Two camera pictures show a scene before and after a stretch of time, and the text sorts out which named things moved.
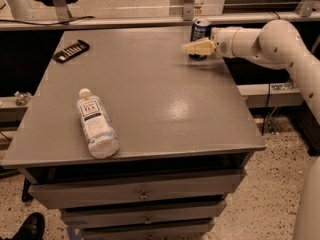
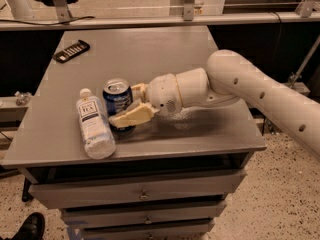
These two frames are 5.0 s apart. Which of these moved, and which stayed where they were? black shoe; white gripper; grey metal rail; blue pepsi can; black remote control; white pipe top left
Moved: white gripper; blue pepsi can
Stayed: white pipe top left; black shoe; grey metal rail; black remote control
